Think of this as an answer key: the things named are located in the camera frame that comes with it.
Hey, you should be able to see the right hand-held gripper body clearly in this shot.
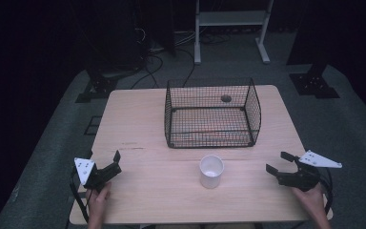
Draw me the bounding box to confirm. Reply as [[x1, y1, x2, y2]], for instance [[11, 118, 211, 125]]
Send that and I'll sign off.
[[277, 149, 343, 193]]

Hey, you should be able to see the white metal stand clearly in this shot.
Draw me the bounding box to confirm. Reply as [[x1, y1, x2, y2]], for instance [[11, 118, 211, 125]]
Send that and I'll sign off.
[[193, 0, 275, 66]]

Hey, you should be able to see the black stand with base plate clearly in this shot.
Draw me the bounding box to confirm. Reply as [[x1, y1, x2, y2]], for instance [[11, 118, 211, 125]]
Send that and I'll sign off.
[[286, 0, 341, 100], [74, 65, 119, 104]]

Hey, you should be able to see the black floor cable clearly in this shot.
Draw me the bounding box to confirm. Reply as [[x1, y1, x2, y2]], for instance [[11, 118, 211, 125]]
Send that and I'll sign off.
[[173, 47, 196, 89], [130, 54, 165, 91]]

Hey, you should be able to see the left hand-held gripper cable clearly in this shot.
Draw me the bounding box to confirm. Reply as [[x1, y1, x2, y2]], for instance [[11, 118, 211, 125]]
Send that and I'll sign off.
[[69, 166, 92, 224]]

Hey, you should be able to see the person's right hand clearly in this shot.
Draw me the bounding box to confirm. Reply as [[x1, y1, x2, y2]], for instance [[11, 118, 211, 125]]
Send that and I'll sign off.
[[291, 183, 328, 221]]

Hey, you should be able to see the person's left hand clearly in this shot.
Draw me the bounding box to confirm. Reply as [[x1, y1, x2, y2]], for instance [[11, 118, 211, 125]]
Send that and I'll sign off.
[[86, 181, 112, 221]]

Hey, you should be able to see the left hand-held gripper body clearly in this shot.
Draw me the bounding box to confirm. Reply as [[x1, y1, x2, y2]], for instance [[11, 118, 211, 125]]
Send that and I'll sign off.
[[73, 157, 111, 194]]

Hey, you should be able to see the right hand-held gripper cable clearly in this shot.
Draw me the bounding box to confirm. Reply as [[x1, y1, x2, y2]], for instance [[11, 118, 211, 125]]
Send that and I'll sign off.
[[317, 167, 335, 215]]

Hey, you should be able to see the hand-held gripper cable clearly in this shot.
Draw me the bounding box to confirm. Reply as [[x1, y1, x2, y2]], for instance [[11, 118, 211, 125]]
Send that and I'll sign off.
[[69, 166, 92, 224], [317, 167, 335, 215]]

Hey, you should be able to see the black wire mesh basket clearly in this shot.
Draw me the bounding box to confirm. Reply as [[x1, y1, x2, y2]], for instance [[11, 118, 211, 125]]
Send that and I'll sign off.
[[163, 77, 263, 150]]

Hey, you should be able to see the bundle of floor cables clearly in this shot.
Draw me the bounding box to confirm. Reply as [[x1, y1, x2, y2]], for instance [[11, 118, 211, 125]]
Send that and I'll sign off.
[[199, 31, 233, 46]]

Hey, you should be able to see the white cup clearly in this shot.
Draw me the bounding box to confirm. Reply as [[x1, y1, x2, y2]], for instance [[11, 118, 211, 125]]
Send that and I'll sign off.
[[198, 154, 226, 190]]

